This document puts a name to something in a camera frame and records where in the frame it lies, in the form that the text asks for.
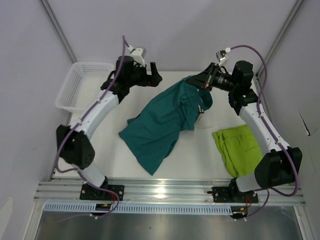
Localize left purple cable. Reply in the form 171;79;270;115
54;35;132;221

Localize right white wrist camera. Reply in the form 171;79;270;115
215;47;231;66

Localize teal green shorts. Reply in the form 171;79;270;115
118;77;213;176

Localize purple cable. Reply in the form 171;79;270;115
54;35;132;221
228;44;301;222

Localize aluminium mounting rail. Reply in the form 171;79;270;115
33;177;307;207

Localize left aluminium frame post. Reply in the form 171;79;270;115
38;0;77;63

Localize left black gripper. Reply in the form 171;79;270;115
127;62;162;88

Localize lime green shorts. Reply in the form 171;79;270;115
212;124;263;178

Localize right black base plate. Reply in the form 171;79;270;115
206;186;259;204

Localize aluminium frame post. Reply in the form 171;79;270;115
38;0;77;63
264;0;307;65

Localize white slotted cable duct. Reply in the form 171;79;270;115
43;202;233;216

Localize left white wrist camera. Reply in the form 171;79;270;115
127;45;146;67

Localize white plastic basket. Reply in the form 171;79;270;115
55;61;114;113

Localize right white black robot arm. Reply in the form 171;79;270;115
186;60;303;202

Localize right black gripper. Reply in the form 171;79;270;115
185;63;238;93

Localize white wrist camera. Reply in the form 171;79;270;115
215;47;231;66
127;45;146;67

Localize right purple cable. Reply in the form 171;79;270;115
228;44;301;222

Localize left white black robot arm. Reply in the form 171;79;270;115
56;55;163;200

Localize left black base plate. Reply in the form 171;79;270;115
79;184;125;201

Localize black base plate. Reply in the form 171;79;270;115
79;184;125;201
206;186;259;204

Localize right aluminium frame post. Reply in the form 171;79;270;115
264;0;307;65

